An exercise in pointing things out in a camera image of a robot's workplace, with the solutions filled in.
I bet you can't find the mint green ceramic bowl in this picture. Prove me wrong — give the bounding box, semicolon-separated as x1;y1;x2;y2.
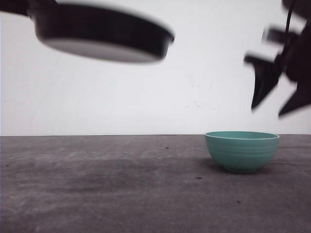
205;131;280;173

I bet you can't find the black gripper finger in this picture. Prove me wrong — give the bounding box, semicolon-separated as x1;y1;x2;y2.
278;82;311;117
251;63;282;111

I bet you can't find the black camera cable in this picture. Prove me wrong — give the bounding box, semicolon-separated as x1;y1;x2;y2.
284;4;294;37

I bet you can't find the black frying pan mint handle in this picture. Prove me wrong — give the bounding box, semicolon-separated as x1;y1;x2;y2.
0;0;174;63

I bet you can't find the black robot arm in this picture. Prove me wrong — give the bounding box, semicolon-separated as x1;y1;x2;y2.
243;0;311;116

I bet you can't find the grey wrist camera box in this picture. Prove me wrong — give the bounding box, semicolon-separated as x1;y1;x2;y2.
262;27;299;45

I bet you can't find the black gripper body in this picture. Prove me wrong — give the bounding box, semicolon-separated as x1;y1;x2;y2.
244;23;311;83

